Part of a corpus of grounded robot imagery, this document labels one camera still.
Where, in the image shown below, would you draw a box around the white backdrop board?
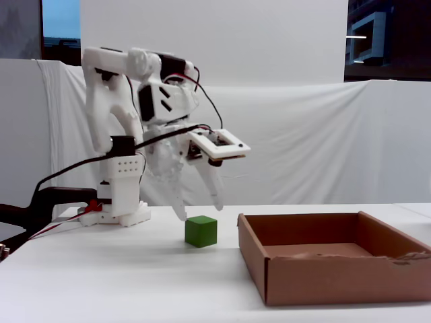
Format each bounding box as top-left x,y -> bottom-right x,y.
79,0 -> 350,87

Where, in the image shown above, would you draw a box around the green cube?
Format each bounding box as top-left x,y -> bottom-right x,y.
184,215 -> 218,249

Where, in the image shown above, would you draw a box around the red black arm servo wires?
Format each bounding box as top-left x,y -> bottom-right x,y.
126,65 -> 225,135

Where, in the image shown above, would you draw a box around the thick black camera cable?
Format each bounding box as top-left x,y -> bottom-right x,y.
28,123 -> 203,216

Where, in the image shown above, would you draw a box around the white robot arm with base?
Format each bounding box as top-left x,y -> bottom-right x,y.
77,46 -> 200,227

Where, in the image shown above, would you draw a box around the window with blue sky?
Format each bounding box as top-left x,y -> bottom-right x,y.
42,0 -> 81,67

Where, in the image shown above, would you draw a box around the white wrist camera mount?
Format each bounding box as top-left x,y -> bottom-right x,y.
187,129 -> 252,168

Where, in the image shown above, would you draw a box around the brown cardboard box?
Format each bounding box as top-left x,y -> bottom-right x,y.
237,211 -> 431,307

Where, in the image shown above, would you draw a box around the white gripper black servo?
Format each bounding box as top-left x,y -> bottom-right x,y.
137,79 -> 225,222

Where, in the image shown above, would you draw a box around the red white black base wire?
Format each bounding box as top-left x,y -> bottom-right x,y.
28,210 -> 98,240

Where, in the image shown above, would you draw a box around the small red clamp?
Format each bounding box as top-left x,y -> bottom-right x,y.
83,199 -> 102,215

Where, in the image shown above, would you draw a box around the white draped cloth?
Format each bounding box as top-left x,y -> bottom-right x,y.
33,59 -> 431,207

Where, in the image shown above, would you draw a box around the dark window with building view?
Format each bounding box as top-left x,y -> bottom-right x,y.
343,0 -> 431,83

